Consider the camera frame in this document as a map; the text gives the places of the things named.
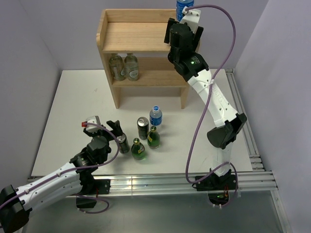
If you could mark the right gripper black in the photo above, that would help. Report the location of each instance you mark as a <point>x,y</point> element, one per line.
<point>197,38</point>

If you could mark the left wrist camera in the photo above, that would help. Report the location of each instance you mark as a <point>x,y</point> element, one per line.
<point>91,124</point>

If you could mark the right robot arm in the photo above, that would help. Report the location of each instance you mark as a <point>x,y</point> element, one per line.
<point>195,71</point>

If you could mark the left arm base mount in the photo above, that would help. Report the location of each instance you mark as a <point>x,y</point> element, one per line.
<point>87,200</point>

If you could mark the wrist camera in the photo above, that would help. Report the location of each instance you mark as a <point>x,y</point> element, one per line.
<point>191,18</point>
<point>91,124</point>

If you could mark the clear glass bottle right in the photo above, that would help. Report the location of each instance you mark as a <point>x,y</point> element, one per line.
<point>131,67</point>

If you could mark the blue label water bottle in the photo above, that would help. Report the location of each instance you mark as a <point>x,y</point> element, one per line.
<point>156,116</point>
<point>180,5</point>

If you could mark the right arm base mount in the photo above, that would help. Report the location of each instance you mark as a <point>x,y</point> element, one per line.
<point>221,190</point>

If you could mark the wooden two-tier shelf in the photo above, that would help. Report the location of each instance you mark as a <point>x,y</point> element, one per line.
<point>139,31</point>

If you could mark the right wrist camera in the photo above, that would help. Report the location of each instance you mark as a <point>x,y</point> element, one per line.
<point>191,18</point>

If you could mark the clear glass bottle left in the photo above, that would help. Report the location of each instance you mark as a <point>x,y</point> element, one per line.
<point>117,67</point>

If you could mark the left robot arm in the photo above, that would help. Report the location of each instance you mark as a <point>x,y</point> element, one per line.
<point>73,178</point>

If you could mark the dark beverage can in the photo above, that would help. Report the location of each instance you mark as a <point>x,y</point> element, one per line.
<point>123,143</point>
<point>143,127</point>

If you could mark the clear glass bottle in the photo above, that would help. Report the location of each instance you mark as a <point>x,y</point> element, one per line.
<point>117,67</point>
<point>131,67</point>

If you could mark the green glass bottle yellow label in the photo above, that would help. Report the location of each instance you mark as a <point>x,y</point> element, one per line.
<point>153,138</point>

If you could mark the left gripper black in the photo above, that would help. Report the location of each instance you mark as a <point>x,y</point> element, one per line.
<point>115,126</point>

